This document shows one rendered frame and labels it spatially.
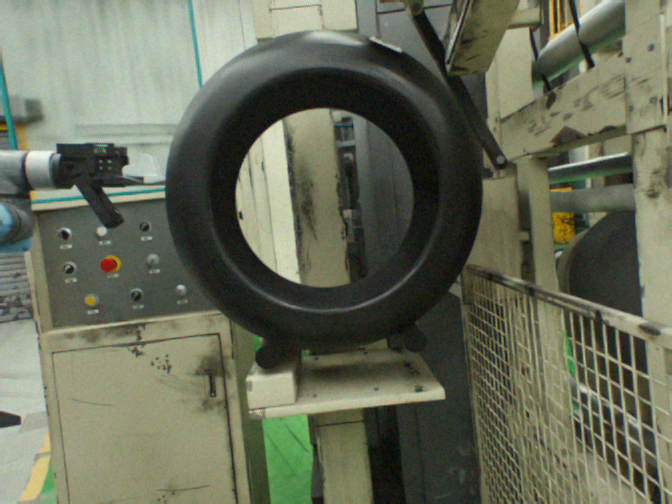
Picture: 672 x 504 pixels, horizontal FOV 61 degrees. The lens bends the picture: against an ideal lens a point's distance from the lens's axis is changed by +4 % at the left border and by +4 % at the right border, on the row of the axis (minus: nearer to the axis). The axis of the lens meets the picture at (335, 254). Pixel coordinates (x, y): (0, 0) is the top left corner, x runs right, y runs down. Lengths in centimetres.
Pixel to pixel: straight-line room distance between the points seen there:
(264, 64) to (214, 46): 1001
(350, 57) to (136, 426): 124
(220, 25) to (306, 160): 983
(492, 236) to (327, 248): 40
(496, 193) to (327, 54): 57
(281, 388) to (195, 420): 72
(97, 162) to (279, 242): 366
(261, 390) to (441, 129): 58
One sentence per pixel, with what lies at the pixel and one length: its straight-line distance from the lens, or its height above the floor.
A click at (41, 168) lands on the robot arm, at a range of 120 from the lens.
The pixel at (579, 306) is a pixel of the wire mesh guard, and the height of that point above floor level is 99.
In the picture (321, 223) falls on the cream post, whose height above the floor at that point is 113.
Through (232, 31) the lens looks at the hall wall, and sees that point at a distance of 1119.
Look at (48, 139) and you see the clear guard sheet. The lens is 184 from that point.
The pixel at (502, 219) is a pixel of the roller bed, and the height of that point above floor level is 110.
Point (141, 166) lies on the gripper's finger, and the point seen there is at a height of 128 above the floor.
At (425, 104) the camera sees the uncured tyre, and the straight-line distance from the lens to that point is 102.
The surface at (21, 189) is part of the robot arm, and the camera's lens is 123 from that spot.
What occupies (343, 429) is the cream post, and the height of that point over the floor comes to 60.
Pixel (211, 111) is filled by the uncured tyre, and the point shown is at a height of 135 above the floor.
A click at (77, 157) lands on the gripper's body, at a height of 131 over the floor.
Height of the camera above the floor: 115
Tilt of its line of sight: 4 degrees down
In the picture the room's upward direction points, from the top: 6 degrees counter-clockwise
